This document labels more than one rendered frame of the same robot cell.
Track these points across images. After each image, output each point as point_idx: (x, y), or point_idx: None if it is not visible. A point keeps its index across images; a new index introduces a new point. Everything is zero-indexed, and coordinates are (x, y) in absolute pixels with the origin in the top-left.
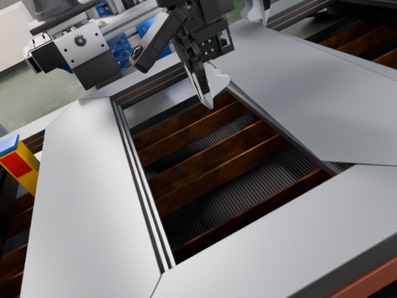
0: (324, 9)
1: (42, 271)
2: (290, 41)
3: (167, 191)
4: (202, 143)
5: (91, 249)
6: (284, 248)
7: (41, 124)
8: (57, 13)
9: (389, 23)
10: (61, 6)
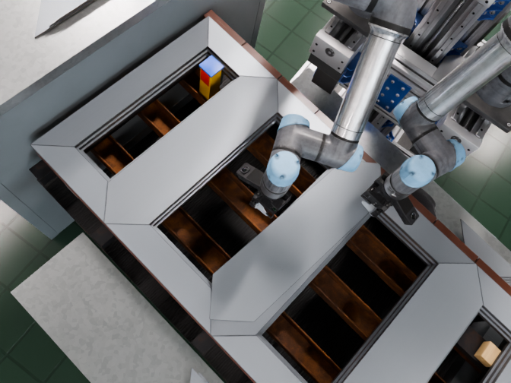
0: None
1: (140, 168)
2: (333, 240)
3: (226, 180)
4: None
5: (153, 186)
6: (167, 267)
7: (245, 67)
8: (353, 11)
9: None
10: (361, 13)
